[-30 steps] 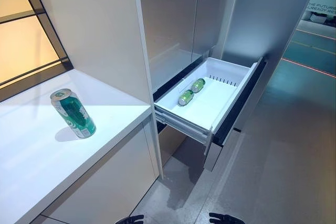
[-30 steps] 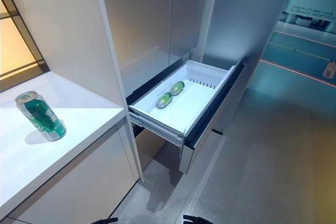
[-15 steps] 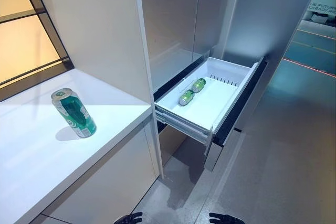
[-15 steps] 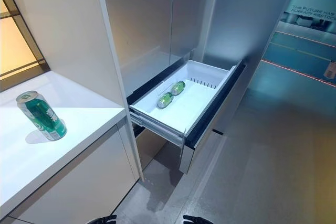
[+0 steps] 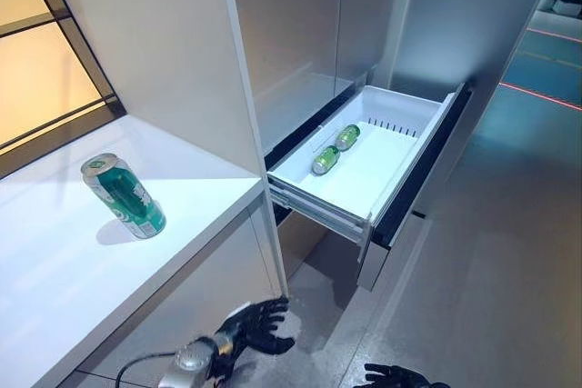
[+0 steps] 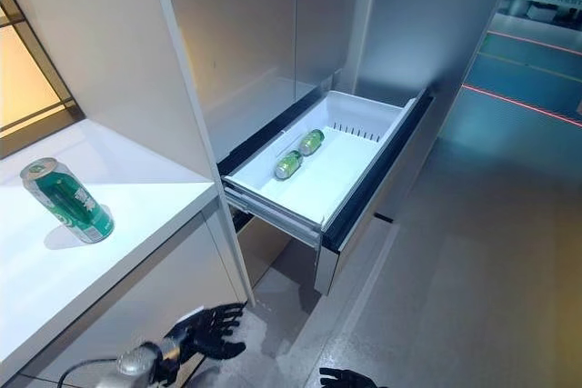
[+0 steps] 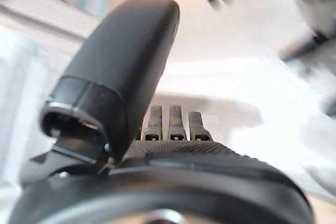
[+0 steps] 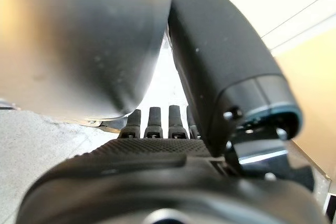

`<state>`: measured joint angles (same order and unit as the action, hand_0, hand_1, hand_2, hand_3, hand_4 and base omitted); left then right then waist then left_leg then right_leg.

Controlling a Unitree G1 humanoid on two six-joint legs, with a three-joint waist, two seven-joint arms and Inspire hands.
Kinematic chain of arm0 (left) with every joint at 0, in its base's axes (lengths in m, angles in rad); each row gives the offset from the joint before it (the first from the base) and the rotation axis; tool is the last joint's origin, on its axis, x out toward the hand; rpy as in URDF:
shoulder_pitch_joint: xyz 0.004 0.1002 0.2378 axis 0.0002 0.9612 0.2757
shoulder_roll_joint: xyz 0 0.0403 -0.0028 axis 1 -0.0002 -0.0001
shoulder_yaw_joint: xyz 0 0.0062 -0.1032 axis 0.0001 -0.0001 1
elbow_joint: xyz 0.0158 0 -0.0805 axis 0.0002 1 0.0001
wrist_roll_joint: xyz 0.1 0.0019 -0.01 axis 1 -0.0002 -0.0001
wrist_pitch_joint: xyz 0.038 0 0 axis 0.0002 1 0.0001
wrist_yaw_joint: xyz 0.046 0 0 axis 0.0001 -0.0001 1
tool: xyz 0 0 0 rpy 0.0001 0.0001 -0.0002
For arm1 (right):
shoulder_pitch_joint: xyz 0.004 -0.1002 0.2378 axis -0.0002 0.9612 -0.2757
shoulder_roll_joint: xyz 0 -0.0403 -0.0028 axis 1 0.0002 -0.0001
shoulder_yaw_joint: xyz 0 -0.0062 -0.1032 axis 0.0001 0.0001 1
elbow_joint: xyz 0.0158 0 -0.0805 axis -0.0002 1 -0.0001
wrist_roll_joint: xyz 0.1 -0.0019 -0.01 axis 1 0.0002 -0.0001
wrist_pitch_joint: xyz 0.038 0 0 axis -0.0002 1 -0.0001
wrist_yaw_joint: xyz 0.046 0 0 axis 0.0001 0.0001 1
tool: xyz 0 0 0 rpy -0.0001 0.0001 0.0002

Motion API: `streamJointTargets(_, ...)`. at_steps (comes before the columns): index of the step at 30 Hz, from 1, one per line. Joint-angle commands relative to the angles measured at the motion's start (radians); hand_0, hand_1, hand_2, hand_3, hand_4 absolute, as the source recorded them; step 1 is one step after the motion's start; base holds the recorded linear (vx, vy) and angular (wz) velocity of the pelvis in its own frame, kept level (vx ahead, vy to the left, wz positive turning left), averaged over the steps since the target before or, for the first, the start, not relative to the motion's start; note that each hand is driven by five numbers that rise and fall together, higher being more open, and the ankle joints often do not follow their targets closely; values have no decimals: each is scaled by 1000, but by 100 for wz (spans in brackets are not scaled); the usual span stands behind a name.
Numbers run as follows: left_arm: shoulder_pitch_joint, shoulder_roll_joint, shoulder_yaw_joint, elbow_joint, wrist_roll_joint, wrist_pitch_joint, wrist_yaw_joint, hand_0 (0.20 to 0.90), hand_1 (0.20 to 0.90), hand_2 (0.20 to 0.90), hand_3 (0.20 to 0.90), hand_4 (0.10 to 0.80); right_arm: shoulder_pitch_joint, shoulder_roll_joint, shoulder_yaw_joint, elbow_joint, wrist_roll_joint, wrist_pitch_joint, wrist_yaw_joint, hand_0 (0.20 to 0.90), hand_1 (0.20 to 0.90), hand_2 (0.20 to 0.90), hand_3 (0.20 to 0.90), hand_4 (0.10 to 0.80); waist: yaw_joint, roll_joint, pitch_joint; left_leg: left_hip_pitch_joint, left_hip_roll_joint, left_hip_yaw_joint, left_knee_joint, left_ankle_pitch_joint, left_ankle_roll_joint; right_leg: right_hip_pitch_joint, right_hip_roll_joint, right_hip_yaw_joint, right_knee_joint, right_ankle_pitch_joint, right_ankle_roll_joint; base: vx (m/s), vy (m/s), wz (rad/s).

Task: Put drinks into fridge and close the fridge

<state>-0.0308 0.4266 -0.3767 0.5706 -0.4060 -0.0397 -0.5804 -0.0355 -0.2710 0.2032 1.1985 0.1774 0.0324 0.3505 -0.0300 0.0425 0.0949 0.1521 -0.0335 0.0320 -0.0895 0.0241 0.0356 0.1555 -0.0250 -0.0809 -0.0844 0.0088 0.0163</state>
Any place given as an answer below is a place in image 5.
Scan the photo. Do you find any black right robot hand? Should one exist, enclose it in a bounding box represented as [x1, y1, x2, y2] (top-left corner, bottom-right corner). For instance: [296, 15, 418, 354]
[364, 363, 451, 388]

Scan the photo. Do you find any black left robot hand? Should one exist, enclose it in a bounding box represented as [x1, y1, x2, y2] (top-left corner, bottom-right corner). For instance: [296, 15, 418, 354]
[214, 296, 296, 355]

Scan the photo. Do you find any white fridge drawer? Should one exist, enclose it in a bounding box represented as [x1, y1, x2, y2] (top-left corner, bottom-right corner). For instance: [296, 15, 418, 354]
[266, 82, 474, 292]

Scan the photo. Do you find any silver fridge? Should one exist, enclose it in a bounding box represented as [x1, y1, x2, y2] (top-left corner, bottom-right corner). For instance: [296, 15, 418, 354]
[226, 0, 563, 292]

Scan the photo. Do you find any small green drink can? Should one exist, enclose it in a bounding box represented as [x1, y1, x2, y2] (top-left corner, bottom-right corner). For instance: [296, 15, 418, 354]
[335, 124, 361, 151]
[311, 144, 342, 175]

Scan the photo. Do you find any large green beer can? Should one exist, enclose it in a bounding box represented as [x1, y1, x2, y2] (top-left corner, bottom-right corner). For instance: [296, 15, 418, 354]
[80, 153, 167, 240]

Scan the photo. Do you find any white counter cabinet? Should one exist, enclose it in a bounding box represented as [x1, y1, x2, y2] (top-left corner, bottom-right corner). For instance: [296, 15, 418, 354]
[0, 0, 288, 388]

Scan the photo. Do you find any black framed window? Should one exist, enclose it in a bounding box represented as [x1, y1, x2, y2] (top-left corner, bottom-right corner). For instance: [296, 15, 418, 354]
[0, 0, 127, 179]

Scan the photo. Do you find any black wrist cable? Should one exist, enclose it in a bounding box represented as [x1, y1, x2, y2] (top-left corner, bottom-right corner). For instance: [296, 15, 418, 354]
[115, 351, 179, 388]

